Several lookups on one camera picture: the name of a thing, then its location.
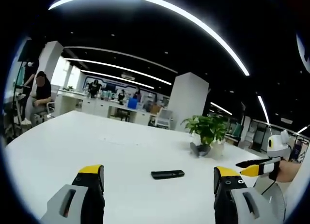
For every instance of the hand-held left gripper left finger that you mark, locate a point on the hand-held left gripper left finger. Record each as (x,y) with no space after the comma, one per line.
(83,197)

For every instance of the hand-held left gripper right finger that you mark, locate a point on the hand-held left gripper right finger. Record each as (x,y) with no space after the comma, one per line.
(232,199)

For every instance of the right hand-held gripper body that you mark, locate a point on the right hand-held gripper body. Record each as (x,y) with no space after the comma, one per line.
(278,146)

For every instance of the black remote control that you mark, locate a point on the black remote control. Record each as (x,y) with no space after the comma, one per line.
(167,174)

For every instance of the person's right hand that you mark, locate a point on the person's right hand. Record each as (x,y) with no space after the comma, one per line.
(287,172)

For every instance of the grey plush toy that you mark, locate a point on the grey plush toy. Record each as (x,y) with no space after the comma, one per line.
(200,150)

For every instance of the green potted plant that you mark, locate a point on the green potted plant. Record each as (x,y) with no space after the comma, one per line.
(206,130)

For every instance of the white square pillar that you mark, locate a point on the white square pillar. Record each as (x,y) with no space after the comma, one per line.
(187,103)

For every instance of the long white counter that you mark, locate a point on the long white counter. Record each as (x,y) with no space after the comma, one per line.
(101,105)

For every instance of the white mesh office chair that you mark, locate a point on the white mesh office chair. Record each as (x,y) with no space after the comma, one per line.
(163,117)

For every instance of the blue box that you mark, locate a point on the blue box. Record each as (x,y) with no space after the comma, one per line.
(132,103)

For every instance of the black humanoid robot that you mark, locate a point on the black humanoid robot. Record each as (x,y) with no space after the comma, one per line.
(94,88)

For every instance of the curved white ceiling light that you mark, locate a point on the curved white ceiling light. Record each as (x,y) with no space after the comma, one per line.
(169,16)

